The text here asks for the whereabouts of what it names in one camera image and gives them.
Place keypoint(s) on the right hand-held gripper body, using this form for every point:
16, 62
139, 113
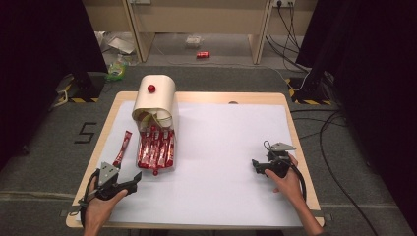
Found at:
279, 162

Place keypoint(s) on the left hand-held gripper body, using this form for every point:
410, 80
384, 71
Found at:
108, 188

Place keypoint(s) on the pile of red snack packets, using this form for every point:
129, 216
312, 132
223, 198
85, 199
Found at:
155, 172

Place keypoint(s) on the single red stick packet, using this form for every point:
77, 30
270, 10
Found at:
123, 147

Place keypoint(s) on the row of red sachets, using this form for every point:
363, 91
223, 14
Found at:
154, 147

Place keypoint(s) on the cream roll-top storage box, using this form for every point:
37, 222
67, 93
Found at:
157, 95

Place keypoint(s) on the person's left hand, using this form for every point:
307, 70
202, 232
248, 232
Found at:
100, 209

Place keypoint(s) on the person's right hand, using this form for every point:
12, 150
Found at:
290, 185

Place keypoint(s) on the white table sheet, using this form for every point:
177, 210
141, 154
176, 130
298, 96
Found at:
213, 157

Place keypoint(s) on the black base with hazard stripes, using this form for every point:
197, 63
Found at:
83, 91
308, 93

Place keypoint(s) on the green plastic bag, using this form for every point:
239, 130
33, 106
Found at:
116, 70

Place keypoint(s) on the red can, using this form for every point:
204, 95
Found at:
203, 54

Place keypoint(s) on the black curtain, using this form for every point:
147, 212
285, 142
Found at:
39, 65
377, 82

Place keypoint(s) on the white paper box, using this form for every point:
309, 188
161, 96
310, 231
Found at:
122, 45

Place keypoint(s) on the clear plastic packet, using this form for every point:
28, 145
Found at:
194, 41

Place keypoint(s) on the wooden desk frame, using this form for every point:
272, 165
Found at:
200, 16

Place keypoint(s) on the wall power socket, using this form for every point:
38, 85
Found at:
283, 2

